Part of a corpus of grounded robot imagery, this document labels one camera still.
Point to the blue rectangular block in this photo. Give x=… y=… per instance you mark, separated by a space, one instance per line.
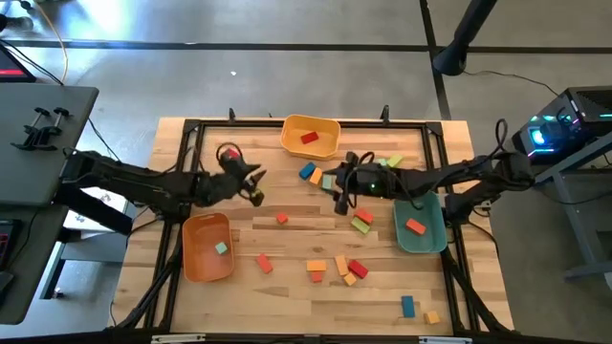
x=408 y=306
x=307 y=170

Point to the orange-red small cube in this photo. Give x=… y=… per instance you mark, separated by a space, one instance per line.
x=316 y=276
x=282 y=218

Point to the light teal small cube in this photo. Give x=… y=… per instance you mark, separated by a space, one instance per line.
x=221 y=248

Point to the white sheet with marks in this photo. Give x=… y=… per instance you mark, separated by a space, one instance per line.
x=107 y=197

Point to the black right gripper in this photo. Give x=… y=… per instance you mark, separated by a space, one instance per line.
x=373 y=181

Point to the yellow plastic bin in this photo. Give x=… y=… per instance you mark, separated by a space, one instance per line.
x=291 y=143

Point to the small black frame clamp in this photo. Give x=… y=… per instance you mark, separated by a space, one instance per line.
x=232 y=114
x=385 y=113

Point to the black stand pole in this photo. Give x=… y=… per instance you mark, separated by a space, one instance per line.
x=466 y=28

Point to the white label strip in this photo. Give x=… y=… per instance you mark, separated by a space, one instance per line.
x=444 y=340
x=178 y=338

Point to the orange-red medium block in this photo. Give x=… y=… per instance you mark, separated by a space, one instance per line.
x=264 y=263

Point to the orange-red large block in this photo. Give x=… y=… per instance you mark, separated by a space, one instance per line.
x=364 y=216
x=416 y=226

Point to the black screen with red strip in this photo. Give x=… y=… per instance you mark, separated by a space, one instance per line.
x=12 y=67

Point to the black keyboard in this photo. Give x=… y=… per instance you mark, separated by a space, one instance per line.
x=4 y=243

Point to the grey metal desk frame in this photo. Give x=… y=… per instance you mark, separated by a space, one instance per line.
x=571 y=210

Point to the dark grey side desk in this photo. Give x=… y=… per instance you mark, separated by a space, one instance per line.
x=28 y=181

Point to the orange plastic bin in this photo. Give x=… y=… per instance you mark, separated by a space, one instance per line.
x=201 y=267

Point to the yellow small cube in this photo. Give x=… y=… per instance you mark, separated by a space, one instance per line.
x=432 y=317
x=350 y=279

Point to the black screw clamp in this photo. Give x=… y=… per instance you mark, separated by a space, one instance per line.
x=53 y=126
x=34 y=125

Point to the light teal rectangular block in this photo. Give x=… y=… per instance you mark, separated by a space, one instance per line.
x=327 y=183

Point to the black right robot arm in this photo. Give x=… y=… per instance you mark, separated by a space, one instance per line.
x=454 y=174

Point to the black computer tower with lights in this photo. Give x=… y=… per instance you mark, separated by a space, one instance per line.
x=588 y=102

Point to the red large block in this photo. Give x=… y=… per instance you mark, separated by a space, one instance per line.
x=358 y=269

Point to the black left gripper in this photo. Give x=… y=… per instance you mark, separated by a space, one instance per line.
x=225 y=186

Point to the yellow-orange rectangular block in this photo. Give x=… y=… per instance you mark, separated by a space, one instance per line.
x=316 y=265
x=316 y=176
x=341 y=265

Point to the black diagonal bar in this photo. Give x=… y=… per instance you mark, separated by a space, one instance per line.
x=95 y=210

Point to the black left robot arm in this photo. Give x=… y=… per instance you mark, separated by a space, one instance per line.
x=143 y=184

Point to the teal plastic bin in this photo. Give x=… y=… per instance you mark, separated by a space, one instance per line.
x=430 y=243

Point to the red medium block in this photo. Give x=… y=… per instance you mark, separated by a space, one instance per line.
x=233 y=153
x=309 y=137

